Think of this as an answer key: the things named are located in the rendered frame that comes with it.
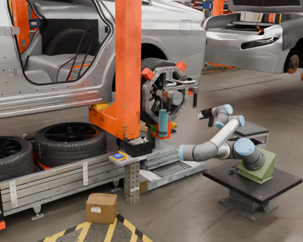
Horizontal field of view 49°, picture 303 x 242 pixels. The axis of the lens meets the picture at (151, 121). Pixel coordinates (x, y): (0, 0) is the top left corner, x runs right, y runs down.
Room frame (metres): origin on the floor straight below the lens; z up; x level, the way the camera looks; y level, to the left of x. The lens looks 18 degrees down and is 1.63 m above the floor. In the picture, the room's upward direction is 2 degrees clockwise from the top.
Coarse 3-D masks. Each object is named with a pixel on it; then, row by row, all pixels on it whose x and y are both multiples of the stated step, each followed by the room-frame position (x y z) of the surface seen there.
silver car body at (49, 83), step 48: (0, 0) 2.73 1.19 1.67; (48, 0) 4.77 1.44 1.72; (96, 0) 3.26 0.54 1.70; (144, 0) 3.58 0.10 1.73; (0, 48) 2.67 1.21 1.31; (48, 48) 4.58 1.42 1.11; (96, 48) 4.86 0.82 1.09; (192, 48) 3.96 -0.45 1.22; (0, 96) 2.65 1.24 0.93; (48, 96) 2.87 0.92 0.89; (96, 96) 3.17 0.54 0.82
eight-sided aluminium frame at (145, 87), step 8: (160, 72) 3.10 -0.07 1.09; (176, 72) 3.26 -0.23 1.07; (152, 80) 3.05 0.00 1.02; (144, 88) 3.03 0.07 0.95; (144, 96) 3.05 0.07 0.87; (184, 96) 3.32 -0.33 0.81; (144, 104) 3.07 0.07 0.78; (184, 104) 3.31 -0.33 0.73; (152, 112) 3.06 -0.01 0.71; (176, 112) 3.26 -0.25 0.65; (152, 120) 3.13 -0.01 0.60; (168, 120) 3.19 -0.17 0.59
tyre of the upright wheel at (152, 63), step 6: (144, 60) 3.30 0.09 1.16; (150, 60) 3.27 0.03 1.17; (156, 60) 3.24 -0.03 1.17; (162, 60) 3.24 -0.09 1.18; (168, 60) 3.30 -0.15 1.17; (144, 66) 3.18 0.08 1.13; (150, 66) 3.15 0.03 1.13; (156, 66) 3.18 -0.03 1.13; (162, 66) 3.23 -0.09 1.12; (168, 66) 3.28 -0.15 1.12; (144, 78) 3.10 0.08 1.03; (144, 114) 3.10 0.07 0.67; (144, 120) 3.11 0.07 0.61; (150, 120) 3.15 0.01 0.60
